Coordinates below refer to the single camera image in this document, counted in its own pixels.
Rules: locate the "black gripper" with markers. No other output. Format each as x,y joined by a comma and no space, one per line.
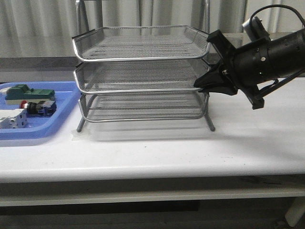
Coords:
243,68

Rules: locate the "silver mesh tray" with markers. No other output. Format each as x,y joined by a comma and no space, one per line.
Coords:
119,107
139,76
109,44

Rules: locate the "red emergency push button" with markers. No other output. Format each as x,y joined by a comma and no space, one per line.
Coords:
42,108

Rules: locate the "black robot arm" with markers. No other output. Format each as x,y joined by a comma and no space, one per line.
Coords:
288,58

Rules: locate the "blue plastic tray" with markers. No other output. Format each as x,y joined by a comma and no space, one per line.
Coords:
66,96

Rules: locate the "white table leg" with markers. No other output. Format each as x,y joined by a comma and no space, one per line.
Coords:
295,212

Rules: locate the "dark granite counter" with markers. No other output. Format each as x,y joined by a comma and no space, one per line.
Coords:
37,52

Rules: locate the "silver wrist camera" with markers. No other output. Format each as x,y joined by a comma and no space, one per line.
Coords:
256,31

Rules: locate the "silver wire rack frame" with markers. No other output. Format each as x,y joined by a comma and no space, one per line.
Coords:
82,23

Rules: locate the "green and beige switch block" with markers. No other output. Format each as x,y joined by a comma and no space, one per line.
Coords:
20,92

